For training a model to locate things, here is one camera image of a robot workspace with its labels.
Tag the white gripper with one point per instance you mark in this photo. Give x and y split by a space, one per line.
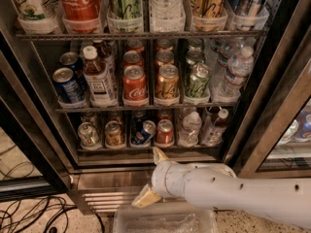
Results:
160 179

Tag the orange can bottom shelf front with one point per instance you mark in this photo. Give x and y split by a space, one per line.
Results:
114 134

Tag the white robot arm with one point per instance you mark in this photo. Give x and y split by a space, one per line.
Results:
215 186

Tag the blue pepsi can tilted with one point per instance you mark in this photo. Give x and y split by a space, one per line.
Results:
144 132

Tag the red can bottom shelf front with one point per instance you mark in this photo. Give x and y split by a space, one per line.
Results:
164 132

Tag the stainless fridge base grille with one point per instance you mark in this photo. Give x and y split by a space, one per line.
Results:
127 181

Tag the water bottle bottom shelf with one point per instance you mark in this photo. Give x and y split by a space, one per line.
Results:
190 127

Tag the water bottle shelf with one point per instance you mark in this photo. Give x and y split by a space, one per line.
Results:
239 67
190 127
167 9

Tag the orange can bottom shelf rear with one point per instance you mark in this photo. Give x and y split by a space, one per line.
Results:
116 115

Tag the green white can bottom shelf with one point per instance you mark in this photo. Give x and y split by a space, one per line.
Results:
88 134

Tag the tea bottle bottom shelf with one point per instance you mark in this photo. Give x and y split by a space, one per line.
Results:
215 122

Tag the tea bottle shelf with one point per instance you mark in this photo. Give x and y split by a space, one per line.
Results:
215 122
97 76

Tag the orange lacroix can middle front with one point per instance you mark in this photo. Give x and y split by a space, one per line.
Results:
167 82

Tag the red coke can middle front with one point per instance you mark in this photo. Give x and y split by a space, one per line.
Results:
134 83

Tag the red coke can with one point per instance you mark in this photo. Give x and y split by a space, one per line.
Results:
134 83
132 57

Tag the tea bottle middle shelf front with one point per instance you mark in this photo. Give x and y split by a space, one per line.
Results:
97 76

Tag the green lacroix can middle front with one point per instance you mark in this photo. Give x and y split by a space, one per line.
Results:
198 80

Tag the left fridge door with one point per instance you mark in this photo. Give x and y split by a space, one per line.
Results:
22 129

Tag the blue can middle shelf front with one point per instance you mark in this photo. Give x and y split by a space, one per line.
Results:
67 86

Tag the right glass fridge door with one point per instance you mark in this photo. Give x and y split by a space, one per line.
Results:
277 91

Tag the water bottle middle shelf front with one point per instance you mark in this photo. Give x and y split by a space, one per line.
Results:
239 67

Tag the blue can middle shelf rear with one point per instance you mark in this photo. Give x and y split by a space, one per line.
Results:
72 60

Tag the water bottle top shelf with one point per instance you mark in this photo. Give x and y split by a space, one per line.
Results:
167 9

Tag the green lacroix can top shelf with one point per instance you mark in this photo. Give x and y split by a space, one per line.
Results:
126 9

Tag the coca-cola can top shelf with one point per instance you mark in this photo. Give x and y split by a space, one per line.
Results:
81 10

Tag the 7up can top shelf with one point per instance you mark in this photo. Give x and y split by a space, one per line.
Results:
35 9

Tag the clear plastic bin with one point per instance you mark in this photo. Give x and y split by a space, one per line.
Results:
169 217

